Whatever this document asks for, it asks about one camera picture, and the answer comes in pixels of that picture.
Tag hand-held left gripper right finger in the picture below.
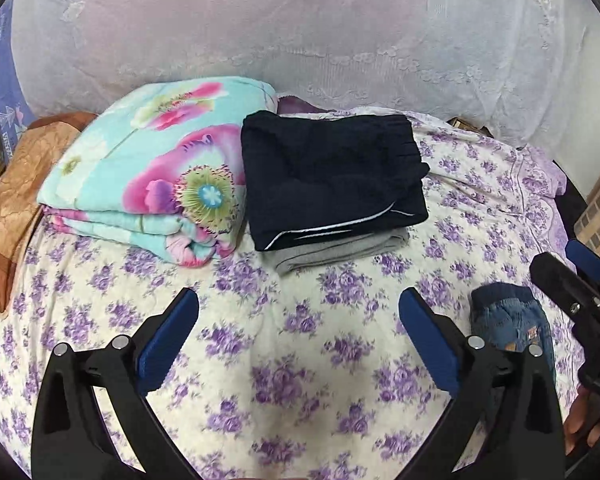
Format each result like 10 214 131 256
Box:
399 287 567 480

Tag white lace curtain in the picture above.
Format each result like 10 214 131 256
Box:
10 0 600 151

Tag navy blue pants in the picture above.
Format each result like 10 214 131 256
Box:
241 110 429 252

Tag person's right hand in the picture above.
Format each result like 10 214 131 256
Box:
562 385 600 456

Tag blue patterned cloth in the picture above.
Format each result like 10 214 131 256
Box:
0 10 36 161

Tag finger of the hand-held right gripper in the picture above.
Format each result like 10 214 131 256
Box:
565 239 600 286
530 252 600 318

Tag purple cloth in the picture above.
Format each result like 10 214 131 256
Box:
277 96 336 116

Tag small blue jeans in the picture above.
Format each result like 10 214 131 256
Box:
469 284 558 386

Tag brown pillow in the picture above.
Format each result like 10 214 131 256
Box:
0 112 98 317

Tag folded turquoise floral blanket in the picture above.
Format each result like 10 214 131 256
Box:
37 76 280 267

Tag folded grey pants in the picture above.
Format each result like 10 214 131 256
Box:
267 227 411 276

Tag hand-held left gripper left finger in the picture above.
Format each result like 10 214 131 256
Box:
30 287 201 480

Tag purple floral bedsheet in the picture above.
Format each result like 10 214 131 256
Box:
0 107 588 480

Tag brown wooden object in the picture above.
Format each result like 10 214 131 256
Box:
447 116 493 136

